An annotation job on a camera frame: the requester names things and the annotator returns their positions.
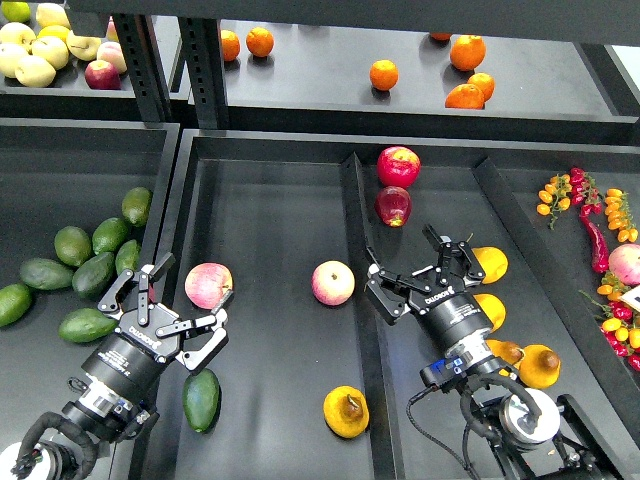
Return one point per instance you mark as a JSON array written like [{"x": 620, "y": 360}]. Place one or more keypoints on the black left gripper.
[{"x": 129, "y": 361}]

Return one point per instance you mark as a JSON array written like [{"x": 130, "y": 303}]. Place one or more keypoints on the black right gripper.
[{"x": 453, "y": 320}]

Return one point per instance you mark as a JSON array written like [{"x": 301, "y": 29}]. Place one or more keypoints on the dark green avocado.
[{"x": 201, "y": 400}]

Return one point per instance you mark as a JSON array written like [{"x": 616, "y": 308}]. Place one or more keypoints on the yellow pear with brown top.
[{"x": 346, "y": 411}]

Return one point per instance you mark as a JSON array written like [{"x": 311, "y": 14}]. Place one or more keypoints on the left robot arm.
[{"x": 114, "y": 403}]

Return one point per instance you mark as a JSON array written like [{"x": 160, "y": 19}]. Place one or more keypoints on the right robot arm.
[{"x": 512, "y": 417}]

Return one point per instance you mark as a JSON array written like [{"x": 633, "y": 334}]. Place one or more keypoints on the green avocado bottom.
[{"x": 85, "y": 325}]

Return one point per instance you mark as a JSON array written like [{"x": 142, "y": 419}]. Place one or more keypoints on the yellow pear upper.
[{"x": 492, "y": 260}]

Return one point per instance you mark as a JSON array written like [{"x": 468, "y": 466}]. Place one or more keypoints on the green avocado narrow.
[{"x": 127, "y": 257}]

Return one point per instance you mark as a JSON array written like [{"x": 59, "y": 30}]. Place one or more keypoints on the dark avocado centre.
[{"x": 92, "y": 278}]

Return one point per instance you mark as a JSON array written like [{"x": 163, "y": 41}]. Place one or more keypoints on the yellow pear middle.
[{"x": 493, "y": 307}]

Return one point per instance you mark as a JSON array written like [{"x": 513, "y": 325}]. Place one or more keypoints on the green avocado upper middle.
[{"x": 110, "y": 235}]

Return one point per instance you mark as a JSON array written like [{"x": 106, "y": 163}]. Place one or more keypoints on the green avocado round left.
[{"x": 73, "y": 246}]

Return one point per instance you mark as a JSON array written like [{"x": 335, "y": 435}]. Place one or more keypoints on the dark avocado left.
[{"x": 45, "y": 274}]

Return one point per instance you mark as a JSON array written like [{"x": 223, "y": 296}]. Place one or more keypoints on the green avocado top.
[{"x": 135, "y": 206}]

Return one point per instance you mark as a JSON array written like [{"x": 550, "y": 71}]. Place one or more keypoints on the bright green avocado edge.
[{"x": 15, "y": 301}]

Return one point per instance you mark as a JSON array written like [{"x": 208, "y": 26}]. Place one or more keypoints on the yellow pear right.
[{"x": 540, "y": 367}]

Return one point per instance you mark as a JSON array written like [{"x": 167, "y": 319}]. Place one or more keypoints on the dark red apple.
[{"x": 393, "y": 206}]

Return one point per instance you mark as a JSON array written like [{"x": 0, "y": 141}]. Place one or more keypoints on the pink apple left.
[{"x": 207, "y": 283}]

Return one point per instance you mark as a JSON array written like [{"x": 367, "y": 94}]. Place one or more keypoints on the pink apple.
[
  {"x": 207, "y": 283},
  {"x": 333, "y": 283}
]

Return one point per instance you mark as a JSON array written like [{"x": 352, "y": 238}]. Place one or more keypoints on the pink apple centre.
[{"x": 333, "y": 283}]

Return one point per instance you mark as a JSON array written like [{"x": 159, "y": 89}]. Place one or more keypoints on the bright red apple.
[{"x": 398, "y": 166}]

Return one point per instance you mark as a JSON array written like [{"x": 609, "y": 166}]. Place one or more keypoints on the black tray divider right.
[{"x": 561, "y": 269}]

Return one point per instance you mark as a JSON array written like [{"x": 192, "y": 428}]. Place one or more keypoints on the black tray divider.
[
  {"x": 383, "y": 426},
  {"x": 561, "y": 269}
]

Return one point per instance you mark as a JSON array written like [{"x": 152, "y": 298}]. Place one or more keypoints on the black tray divider left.
[{"x": 383, "y": 426}]

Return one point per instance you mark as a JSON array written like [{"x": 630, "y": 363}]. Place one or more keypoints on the black centre tray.
[{"x": 270, "y": 208}]

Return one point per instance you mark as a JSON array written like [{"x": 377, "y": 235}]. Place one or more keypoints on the orange cherry tomato bunch left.
[{"x": 554, "y": 198}]

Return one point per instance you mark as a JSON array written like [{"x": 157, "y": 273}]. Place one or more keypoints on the orange cherry tomato bunch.
[
  {"x": 554, "y": 198},
  {"x": 619, "y": 216}
]

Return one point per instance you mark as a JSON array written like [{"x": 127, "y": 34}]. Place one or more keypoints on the orange shelf front right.
[{"x": 465, "y": 96}]

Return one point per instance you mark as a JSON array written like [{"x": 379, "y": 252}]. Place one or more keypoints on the red chili pepper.
[{"x": 599, "y": 248}]

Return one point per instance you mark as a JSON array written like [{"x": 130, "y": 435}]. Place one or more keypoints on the red cherry tomato bunch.
[{"x": 585, "y": 193}]

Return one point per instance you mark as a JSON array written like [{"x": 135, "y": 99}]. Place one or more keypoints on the orange shelf small right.
[{"x": 485, "y": 82}]

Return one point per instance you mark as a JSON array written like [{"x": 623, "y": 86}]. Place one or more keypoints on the orange shelf centre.
[{"x": 383, "y": 75}]

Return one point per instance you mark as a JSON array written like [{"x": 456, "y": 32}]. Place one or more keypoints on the pink apple right edge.
[{"x": 624, "y": 263}]

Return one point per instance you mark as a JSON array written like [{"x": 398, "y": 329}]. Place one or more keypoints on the orange cherry tomato bunch right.
[{"x": 619, "y": 216}]

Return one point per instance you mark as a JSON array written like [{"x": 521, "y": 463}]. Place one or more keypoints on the mixed cherry tomato bunch lower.
[{"x": 618, "y": 322}]

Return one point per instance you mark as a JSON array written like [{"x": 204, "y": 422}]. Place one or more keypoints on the white label card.
[{"x": 632, "y": 298}]

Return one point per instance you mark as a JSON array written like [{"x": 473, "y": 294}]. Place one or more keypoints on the large orange shelf right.
[{"x": 467, "y": 52}]

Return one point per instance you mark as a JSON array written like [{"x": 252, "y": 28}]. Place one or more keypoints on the black upper left shelf tray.
[{"x": 69, "y": 96}]

